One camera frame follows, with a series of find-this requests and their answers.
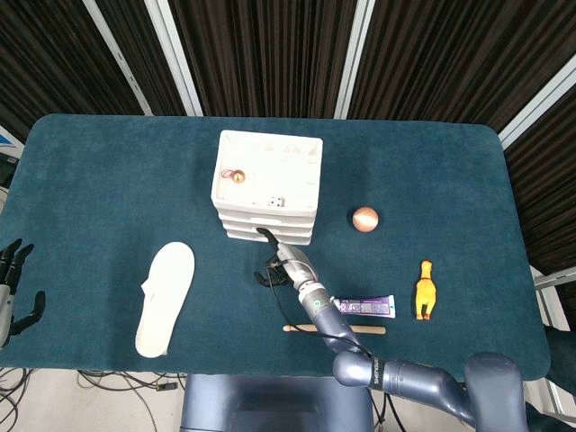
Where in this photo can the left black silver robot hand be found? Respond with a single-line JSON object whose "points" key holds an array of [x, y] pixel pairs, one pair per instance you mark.
{"points": [[9, 270]]}

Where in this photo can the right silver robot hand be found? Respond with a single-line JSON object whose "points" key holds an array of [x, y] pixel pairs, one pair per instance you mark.
{"points": [[297, 265]]}

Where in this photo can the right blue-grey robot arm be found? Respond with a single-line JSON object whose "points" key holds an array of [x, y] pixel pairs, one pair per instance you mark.
{"points": [[405, 378]]}

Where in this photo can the white plastic drawer organizer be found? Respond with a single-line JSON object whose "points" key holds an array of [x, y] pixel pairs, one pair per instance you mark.
{"points": [[270, 166]]}

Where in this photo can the wooden drumstick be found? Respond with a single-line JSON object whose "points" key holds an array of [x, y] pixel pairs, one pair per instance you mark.
{"points": [[297, 328]]}

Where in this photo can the white dice black dots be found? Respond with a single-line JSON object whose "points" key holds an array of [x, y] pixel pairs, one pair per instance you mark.
{"points": [[276, 202]]}

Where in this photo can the copper coloured ball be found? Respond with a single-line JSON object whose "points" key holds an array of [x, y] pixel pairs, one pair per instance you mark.
{"points": [[365, 219]]}

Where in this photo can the purple white toothpaste tube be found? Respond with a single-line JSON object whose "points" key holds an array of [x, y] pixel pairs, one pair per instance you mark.
{"points": [[369, 307]]}

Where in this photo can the teal table cloth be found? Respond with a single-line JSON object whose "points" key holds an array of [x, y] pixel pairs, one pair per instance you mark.
{"points": [[112, 202]]}

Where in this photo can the blue white sign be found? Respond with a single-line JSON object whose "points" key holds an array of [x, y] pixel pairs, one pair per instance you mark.
{"points": [[9, 141]]}

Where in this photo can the yellow rubber chicken toy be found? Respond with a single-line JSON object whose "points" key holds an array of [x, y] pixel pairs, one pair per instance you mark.
{"points": [[425, 292]]}

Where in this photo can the white flat slipper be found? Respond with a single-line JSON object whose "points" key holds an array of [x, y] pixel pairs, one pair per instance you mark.
{"points": [[164, 297]]}

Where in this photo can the blue-grey robot torso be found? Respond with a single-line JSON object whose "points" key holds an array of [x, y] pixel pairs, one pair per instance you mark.
{"points": [[270, 405]]}

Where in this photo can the black power adapter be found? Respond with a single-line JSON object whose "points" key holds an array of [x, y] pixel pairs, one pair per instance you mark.
{"points": [[165, 386]]}

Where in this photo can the white frame post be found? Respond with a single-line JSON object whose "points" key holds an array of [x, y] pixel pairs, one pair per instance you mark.
{"points": [[535, 108], [177, 58], [121, 58], [353, 58]]}

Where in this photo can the aluminium frame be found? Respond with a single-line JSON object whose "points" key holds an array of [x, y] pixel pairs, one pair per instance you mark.
{"points": [[553, 281]]}

